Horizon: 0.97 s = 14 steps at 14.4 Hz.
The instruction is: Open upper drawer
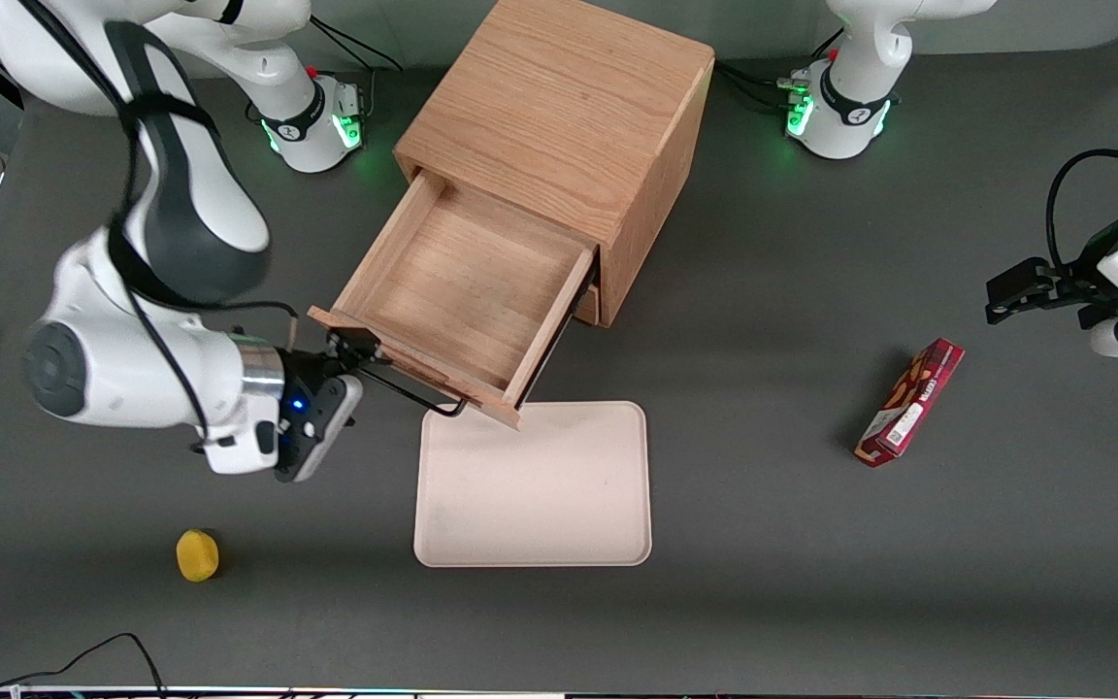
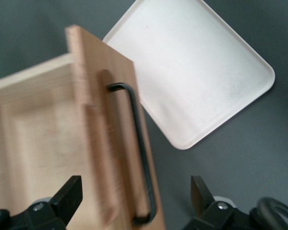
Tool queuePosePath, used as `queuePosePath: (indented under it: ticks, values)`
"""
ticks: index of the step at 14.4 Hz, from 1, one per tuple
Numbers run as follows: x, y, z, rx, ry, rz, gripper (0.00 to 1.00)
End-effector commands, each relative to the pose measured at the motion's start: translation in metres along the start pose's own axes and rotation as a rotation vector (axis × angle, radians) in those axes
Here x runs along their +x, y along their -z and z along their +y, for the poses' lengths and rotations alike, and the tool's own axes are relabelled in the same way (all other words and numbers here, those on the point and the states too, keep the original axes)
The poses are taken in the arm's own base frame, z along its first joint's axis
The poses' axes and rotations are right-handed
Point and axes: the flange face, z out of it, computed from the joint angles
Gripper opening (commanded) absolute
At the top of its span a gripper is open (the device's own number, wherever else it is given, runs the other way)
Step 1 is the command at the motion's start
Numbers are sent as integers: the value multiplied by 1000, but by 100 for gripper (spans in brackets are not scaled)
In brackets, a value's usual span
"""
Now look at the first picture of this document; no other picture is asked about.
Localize small yellow round object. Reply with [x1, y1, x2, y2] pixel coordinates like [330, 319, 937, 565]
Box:
[176, 528, 221, 583]

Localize black cables at left base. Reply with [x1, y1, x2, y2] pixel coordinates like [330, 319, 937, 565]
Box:
[712, 27, 846, 110]

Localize black cables at right base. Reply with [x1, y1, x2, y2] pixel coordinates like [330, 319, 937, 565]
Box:
[307, 14, 406, 75]

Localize black looped cable, left wrist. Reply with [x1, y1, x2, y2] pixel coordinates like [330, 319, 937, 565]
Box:
[1046, 148, 1118, 275]

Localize red cookie box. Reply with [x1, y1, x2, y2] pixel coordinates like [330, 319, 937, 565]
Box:
[854, 338, 967, 469]

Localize oak drawer with wire handle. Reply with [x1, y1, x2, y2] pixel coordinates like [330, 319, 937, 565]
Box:
[308, 170, 602, 431]

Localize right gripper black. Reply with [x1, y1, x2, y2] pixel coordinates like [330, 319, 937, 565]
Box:
[278, 328, 380, 430]

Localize cream rectangular plastic tray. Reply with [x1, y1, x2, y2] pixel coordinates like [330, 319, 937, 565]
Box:
[413, 400, 653, 569]

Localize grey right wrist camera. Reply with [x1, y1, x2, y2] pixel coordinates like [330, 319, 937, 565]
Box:
[273, 375, 365, 484]

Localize black cable on table edge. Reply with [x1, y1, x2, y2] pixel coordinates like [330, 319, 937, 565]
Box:
[0, 632, 168, 699]

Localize black cable along right arm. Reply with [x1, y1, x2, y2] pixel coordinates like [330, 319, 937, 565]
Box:
[30, 0, 303, 433]

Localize oak wooden drawer cabinet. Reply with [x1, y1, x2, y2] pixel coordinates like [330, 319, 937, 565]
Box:
[394, 0, 716, 328]

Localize black cables at base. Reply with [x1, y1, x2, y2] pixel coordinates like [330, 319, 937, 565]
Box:
[712, 27, 846, 110]
[307, 14, 406, 75]

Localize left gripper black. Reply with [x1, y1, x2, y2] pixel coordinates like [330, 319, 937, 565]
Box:
[985, 216, 1118, 332]

